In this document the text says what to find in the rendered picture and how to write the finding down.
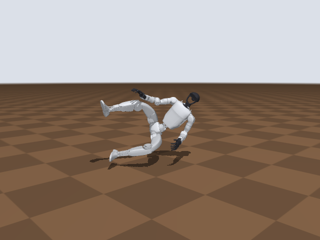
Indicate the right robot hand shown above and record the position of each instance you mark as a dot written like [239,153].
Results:
[141,94]

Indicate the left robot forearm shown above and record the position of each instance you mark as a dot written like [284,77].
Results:
[183,137]

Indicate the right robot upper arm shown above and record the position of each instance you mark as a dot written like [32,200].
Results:
[165,101]

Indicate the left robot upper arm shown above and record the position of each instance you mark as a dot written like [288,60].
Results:
[191,120]

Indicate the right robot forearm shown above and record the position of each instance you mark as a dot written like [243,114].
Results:
[150,99]

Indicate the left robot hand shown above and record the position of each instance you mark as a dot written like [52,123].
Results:
[175,145]

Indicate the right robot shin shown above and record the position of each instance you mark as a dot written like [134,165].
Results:
[127,106]

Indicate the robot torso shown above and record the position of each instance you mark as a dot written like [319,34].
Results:
[174,118]

